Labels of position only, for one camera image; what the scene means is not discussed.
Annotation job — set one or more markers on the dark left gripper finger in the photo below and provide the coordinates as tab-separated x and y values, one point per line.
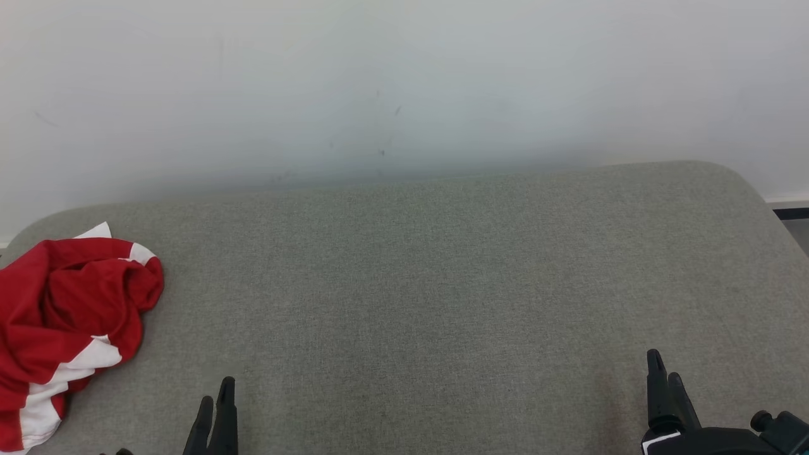
226	417
201	430

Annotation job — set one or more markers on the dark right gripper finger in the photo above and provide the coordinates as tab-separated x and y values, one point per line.
684	407
658	392

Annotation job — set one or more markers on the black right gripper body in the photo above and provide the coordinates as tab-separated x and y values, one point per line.
708	442

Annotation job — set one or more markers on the red shirt with white sleeves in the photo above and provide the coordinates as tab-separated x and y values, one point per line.
76	284

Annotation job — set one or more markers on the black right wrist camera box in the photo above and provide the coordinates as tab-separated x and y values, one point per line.
787	433

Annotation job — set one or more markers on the dark wall baseboard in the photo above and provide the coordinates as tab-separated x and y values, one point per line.
793	213

